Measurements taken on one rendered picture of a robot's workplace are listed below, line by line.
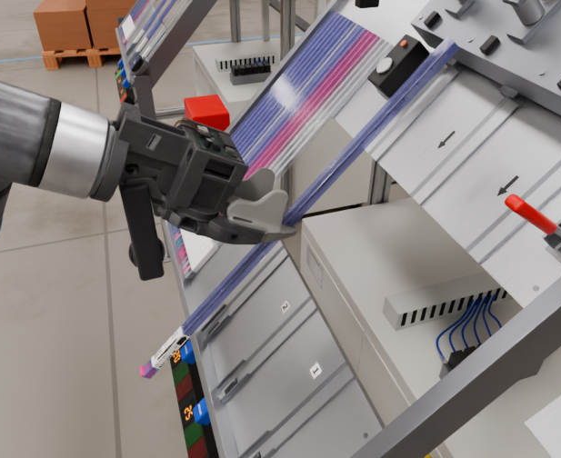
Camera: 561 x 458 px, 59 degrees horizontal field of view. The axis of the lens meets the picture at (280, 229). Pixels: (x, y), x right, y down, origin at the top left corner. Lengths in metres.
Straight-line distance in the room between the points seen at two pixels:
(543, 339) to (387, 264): 0.62
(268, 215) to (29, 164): 0.22
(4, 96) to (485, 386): 0.47
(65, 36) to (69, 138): 3.94
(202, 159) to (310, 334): 0.29
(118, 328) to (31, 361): 0.29
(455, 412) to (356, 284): 0.54
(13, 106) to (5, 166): 0.05
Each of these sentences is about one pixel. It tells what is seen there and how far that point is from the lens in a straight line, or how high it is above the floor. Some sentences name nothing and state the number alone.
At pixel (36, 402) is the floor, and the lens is 1.74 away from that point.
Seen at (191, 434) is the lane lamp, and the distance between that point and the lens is 0.77.
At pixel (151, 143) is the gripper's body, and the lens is 0.44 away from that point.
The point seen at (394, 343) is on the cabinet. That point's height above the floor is 0.62.
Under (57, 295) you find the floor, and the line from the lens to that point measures 2.05.
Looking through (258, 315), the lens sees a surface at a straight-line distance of 0.71.
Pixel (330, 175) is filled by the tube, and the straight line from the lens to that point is 0.52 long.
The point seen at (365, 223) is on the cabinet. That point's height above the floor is 0.62.
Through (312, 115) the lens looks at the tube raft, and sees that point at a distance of 0.82.
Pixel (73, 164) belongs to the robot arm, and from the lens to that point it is 0.42.
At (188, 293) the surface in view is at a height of 0.73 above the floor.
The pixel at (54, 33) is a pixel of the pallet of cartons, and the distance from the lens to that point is 4.36.
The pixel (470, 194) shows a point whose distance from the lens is 0.57.
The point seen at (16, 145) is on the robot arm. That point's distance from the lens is 0.42.
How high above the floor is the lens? 1.31
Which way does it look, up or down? 37 degrees down
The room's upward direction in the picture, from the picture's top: straight up
